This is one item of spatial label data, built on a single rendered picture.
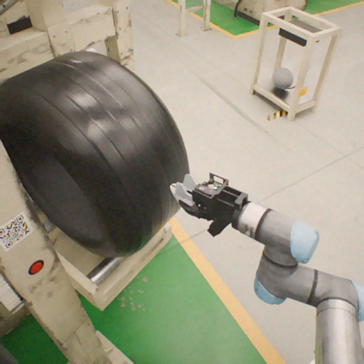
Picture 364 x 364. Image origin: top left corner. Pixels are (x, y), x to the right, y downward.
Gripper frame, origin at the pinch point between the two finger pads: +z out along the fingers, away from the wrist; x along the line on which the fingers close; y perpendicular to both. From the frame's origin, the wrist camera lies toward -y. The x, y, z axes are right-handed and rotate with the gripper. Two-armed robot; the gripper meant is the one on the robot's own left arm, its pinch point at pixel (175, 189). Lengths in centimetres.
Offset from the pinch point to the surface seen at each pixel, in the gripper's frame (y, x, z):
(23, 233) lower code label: 0.3, 30.9, 21.3
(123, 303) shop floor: -117, 1, 55
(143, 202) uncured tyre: 3.3, 9.8, 1.3
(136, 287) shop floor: -117, -11, 56
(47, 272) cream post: -18.3, 30.8, 23.6
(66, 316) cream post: -45, 33, 27
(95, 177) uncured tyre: 12.5, 15.6, 7.6
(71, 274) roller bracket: -24.7, 25.8, 22.6
